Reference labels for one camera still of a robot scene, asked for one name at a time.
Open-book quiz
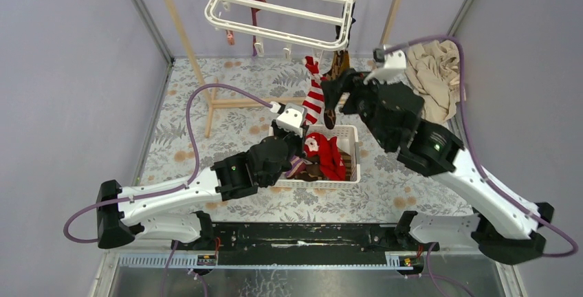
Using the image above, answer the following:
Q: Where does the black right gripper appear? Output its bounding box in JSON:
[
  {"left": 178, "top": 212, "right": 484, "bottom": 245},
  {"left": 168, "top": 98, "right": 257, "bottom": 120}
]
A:
[{"left": 318, "top": 67, "right": 393, "bottom": 149}]

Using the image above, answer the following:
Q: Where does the white clip sock hanger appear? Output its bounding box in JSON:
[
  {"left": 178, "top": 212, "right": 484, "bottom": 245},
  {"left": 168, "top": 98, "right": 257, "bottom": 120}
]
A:
[{"left": 204, "top": 0, "right": 348, "bottom": 58}]

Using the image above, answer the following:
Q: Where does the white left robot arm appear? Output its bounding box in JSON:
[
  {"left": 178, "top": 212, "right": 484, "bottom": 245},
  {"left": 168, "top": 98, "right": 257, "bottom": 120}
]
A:
[{"left": 96, "top": 131, "right": 305, "bottom": 250}]

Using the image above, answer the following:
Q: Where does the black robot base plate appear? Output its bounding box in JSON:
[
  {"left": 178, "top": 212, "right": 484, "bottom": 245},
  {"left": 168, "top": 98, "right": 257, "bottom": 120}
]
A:
[{"left": 177, "top": 222, "right": 432, "bottom": 270}]

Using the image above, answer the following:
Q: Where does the purple striped beige sock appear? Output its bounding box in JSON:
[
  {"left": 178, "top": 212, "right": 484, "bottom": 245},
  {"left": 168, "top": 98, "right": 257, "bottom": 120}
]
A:
[{"left": 285, "top": 156, "right": 307, "bottom": 179}]

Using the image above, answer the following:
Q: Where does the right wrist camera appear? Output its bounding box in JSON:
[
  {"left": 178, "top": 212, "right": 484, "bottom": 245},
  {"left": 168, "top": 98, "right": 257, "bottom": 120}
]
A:
[{"left": 364, "top": 47, "right": 407, "bottom": 85}]

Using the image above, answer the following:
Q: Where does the brown cream striped sock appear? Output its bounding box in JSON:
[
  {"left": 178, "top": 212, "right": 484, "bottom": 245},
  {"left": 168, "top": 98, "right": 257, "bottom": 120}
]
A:
[{"left": 340, "top": 151, "right": 353, "bottom": 182}]

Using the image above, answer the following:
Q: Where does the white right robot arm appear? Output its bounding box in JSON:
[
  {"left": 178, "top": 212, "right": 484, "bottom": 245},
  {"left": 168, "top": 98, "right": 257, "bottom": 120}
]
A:
[{"left": 321, "top": 69, "right": 554, "bottom": 265}]

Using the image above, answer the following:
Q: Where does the brown argyle sock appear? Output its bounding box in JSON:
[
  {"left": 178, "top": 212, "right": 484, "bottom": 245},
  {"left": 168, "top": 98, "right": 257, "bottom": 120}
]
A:
[
  {"left": 294, "top": 164, "right": 326, "bottom": 182},
  {"left": 322, "top": 49, "right": 350, "bottom": 130}
]

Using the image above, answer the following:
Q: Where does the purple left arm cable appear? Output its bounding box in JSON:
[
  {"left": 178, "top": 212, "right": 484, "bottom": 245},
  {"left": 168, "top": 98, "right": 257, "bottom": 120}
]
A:
[{"left": 63, "top": 82, "right": 274, "bottom": 244}]

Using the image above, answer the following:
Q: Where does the red white striped sock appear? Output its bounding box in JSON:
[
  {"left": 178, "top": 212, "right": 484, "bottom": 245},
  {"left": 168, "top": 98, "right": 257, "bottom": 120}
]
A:
[{"left": 302, "top": 56, "right": 325, "bottom": 124}]

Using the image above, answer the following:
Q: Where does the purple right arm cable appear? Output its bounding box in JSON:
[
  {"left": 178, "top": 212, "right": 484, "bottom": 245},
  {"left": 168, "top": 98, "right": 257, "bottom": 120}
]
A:
[{"left": 382, "top": 34, "right": 580, "bottom": 259}]

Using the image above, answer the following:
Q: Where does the wooden clothes rack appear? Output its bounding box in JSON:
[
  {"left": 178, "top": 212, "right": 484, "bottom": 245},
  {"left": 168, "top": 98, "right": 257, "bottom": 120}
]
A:
[{"left": 150, "top": 0, "right": 413, "bottom": 139}]

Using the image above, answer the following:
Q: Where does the white plastic basket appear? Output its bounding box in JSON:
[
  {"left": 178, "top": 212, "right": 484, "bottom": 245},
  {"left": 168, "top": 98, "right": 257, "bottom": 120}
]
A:
[{"left": 274, "top": 124, "right": 361, "bottom": 189}]

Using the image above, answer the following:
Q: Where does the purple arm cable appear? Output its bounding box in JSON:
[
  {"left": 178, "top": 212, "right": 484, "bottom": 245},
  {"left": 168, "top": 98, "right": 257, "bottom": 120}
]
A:
[
  {"left": 63, "top": 82, "right": 274, "bottom": 244},
  {"left": 382, "top": 34, "right": 580, "bottom": 259}
]

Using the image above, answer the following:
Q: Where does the navy blue sock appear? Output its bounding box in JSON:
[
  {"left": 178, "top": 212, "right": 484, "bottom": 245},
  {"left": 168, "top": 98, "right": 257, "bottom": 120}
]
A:
[{"left": 334, "top": 0, "right": 355, "bottom": 51}]

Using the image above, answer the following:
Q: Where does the beige crumpled cloth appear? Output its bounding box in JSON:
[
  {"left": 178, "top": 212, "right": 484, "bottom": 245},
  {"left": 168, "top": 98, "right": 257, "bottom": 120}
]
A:
[{"left": 405, "top": 40, "right": 466, "bottom": 124}]

